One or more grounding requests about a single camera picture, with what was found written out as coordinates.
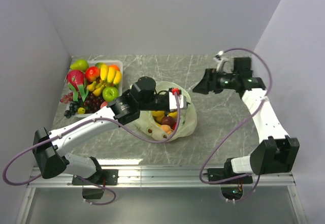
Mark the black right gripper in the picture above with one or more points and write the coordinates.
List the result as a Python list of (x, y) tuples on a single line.
[(204, 86)]

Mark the small green fake grape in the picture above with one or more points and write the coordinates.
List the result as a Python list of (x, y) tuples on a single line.
[(81, 111)]

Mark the yellow fake lemon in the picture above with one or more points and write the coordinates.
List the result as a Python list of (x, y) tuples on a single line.
[(158, 113)]

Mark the green yellow fake pear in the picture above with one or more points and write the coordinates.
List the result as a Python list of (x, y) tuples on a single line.
[(80, 65)]

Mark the orange fake peach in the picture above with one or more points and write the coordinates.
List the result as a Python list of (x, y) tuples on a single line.
[(166, 128)]

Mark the dark red fake plum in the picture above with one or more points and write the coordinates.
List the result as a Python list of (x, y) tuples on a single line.
[(168, 120)]

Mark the dark red grape bunch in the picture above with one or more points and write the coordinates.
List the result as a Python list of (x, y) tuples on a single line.
[(92, 103)]

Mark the red fake grape bunch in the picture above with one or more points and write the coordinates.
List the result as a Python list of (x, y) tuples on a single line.
[(67, 98)]

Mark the orange fake tangerine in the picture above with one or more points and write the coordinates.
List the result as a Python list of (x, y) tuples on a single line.
[(115, 67)]

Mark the dark purple grape bunch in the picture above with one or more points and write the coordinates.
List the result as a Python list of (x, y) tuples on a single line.
[(73, 108)]

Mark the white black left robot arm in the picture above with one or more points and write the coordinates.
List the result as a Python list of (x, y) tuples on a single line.
[(52, 149)]

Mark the white plastic fruit bin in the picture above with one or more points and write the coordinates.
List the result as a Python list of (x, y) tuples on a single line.
[(91, 64)]

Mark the aluminium mounting rail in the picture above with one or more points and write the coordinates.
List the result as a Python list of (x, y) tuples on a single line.
[(158, 176)]

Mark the small yellow banana bunch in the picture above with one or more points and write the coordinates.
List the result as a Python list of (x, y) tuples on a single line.
[(109, 75)]

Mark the pale green avocado plastic bag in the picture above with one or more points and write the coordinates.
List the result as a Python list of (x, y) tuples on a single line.
[(147, 124)]

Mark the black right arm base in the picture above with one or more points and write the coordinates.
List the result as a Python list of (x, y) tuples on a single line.
[(232, 184)]

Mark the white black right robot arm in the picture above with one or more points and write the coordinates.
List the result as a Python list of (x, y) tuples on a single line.
[(277, 151)]

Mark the tiny yellow banana bunch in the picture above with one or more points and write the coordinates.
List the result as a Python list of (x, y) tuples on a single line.
[(96, 88)]

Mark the pink flat fake peach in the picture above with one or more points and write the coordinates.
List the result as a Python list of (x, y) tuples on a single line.
[(105, 103)]

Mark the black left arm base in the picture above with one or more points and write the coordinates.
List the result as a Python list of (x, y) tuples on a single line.
[(92, 187)]

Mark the pink fake dragon fruit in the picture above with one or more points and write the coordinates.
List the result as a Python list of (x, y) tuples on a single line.
[(77, 83)]

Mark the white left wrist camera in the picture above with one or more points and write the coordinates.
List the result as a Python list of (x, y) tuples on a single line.
[(177, 99)]

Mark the green yellow fake mango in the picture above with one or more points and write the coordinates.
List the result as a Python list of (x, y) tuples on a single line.
[(99, 64)]

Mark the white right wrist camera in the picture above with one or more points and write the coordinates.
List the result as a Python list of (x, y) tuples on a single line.
[(220, 60)]

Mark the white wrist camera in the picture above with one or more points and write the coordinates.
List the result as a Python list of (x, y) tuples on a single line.
[(220, 60), (177, 99)]

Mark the green fake apple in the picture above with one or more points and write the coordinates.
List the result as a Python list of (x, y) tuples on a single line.
[(110, 93)]

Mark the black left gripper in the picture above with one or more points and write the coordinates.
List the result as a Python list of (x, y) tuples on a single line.
[(167, 93)]

